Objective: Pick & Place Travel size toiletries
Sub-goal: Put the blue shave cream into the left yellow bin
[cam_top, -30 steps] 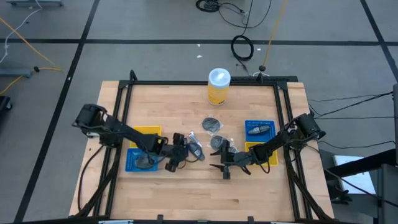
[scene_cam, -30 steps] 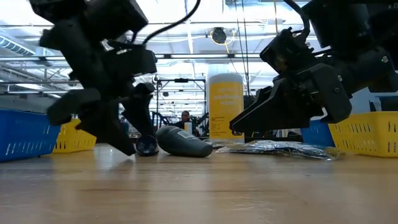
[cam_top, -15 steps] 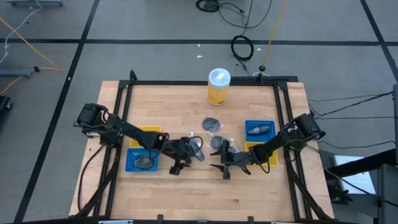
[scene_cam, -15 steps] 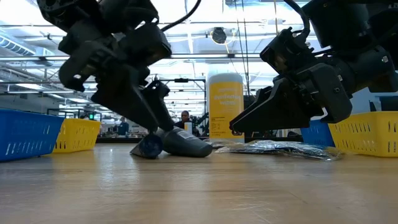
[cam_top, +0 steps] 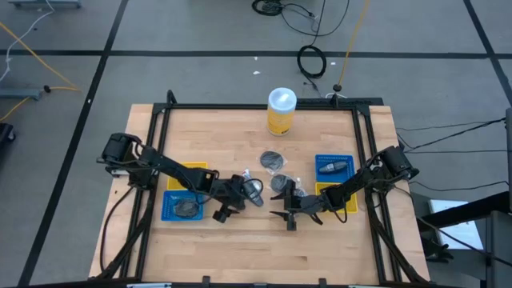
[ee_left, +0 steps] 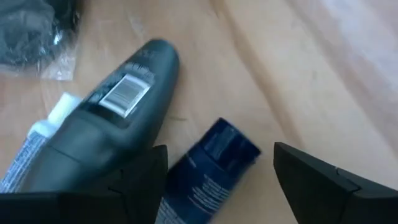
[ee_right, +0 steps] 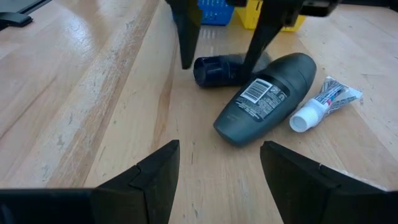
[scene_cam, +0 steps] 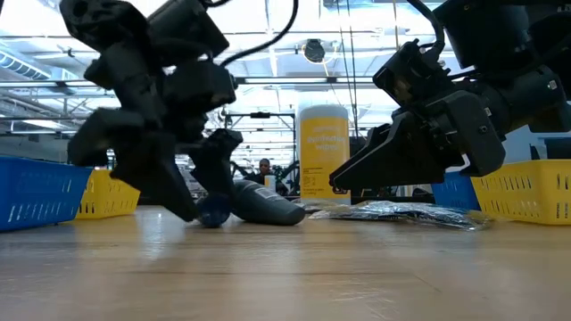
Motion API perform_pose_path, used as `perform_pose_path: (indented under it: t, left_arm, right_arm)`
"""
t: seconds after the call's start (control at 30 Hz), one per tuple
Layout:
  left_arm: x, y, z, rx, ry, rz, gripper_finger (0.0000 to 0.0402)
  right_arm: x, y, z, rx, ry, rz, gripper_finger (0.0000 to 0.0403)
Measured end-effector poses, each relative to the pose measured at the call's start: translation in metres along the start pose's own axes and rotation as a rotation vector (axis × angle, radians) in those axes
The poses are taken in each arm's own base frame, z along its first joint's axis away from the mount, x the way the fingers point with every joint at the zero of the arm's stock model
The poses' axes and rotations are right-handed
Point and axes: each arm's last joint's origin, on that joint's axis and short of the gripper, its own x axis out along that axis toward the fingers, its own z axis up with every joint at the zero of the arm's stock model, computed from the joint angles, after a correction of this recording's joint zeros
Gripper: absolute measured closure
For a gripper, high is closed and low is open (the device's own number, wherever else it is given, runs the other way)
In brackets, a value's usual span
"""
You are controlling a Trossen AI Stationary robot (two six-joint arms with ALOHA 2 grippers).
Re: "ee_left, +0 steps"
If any black item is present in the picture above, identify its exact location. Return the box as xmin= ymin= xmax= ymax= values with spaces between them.
xmin=0 ymin=0 xmax=82 ymax=81

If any dark blue tube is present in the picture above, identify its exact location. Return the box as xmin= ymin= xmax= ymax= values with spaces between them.
xmin=154 ymin=117 xmax=262 ymax=224

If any white tube with white cap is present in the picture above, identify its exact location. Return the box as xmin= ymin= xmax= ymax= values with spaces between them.
xmin=0 ymin=92 xmax=83 ymax=194

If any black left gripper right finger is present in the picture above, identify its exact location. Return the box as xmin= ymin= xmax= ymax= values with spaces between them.
xmin=273 ymin=142 xmax=398 ymax=224

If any dark grey deodorant bottle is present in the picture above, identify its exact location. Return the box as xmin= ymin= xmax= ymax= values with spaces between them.
xmin=18 ymin=39 xmax=181 ymax=194

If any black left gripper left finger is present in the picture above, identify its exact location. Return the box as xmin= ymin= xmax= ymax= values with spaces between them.
xmin=71 ymin=144 xmax=169 ymax=224

